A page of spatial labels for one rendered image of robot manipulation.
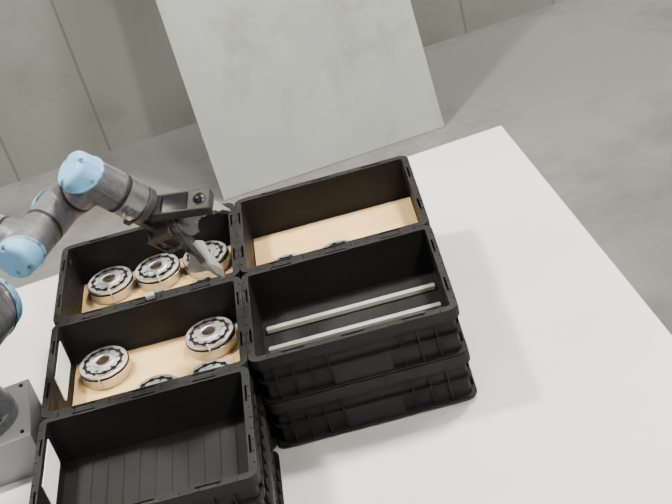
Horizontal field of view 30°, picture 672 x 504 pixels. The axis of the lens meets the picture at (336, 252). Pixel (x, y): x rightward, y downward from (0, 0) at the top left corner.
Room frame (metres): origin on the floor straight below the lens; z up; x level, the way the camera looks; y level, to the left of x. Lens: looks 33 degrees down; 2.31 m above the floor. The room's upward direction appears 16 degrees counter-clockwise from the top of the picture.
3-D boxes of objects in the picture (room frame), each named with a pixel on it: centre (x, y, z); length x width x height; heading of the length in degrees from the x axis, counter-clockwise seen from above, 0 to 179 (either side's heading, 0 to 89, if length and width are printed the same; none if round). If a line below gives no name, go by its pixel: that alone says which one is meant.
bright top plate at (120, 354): (2.08, 0.51, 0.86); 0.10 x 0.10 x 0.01
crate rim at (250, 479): (1.71, 0.42, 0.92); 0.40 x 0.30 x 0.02; 88
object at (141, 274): (2.38, 0.39, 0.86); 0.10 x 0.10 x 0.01
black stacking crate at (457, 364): (1.99, 0.01, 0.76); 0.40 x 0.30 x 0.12; 88
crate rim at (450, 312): (1.99, 0.01, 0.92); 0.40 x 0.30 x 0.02; 88
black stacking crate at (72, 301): (2.31, 0.39, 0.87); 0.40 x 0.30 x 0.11; 88
